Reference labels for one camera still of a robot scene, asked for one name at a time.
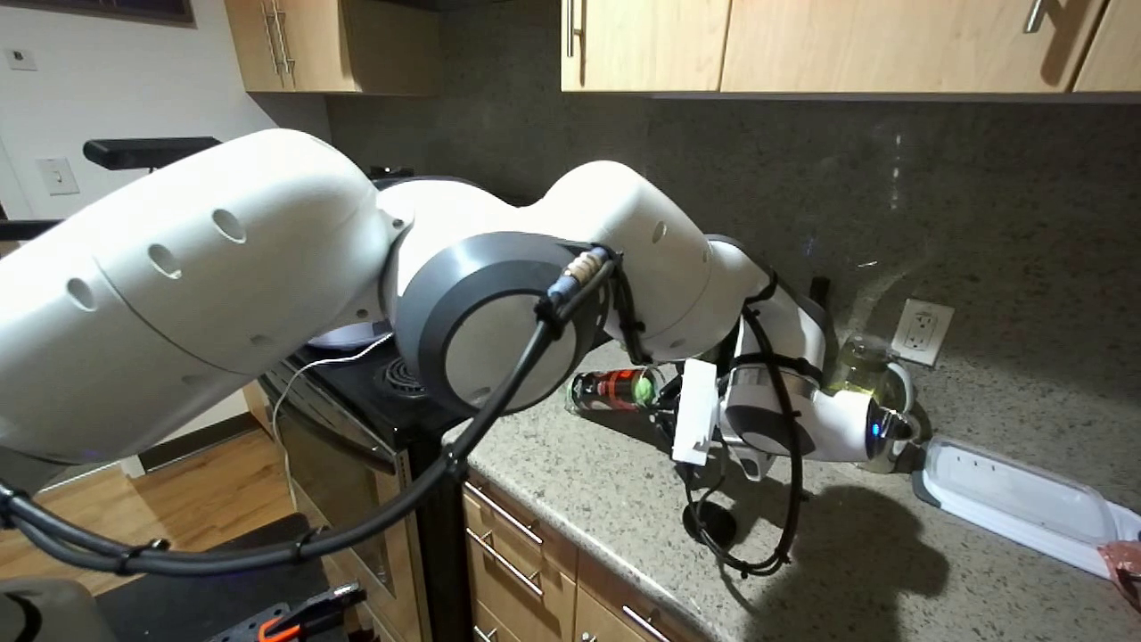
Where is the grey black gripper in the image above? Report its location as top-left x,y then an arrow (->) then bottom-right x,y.
716,353 -> 825,479

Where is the clear tennis ball can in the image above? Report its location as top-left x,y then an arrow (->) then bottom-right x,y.
566,363 -> 664,416

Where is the black round lid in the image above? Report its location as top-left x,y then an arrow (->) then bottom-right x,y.
680,496 -> 743,553

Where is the clear glass mug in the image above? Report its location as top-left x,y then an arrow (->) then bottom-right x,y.
831,331 -> 920,413

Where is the dark glass bottle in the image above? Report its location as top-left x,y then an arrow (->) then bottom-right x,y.
807,275 -> 839,331

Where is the wooden lower cabinet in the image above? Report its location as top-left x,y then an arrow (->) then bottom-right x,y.
461,473 -> 707,642

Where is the wide wooden upper cabinet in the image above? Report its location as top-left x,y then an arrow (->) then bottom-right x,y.
556,0 -> 1141,99

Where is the orange black clamp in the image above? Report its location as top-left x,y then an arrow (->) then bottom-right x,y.
208,581 -> 370,642

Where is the black mobile platform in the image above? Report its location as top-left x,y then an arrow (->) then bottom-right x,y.
0,515 -> 370,642

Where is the dark framed picture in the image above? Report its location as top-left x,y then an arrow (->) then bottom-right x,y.
0,0 -> 197,29

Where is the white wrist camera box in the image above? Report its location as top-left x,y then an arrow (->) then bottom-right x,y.
670,357 -> 725,468

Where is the thin black looped cable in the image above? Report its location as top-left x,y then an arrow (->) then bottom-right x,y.
680,278 -> 836,581

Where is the white wall outlet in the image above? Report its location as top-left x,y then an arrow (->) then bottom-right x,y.
888,297 -> 960,370

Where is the silver bar cabinet handle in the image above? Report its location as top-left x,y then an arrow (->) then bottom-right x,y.
616,604 -> 673,642

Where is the thin white cable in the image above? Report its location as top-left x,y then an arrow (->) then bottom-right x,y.
264,331 -> 399,451

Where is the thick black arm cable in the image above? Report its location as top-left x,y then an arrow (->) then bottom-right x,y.
0,244 -> 620,581

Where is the black bar camera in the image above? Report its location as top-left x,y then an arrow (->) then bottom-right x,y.
83,132 -> 225,172

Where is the white light switch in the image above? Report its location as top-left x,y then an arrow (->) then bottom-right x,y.
33,152 -> 83,201

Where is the black camera boom stand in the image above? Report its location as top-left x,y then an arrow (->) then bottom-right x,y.
0,215 -> 64,244

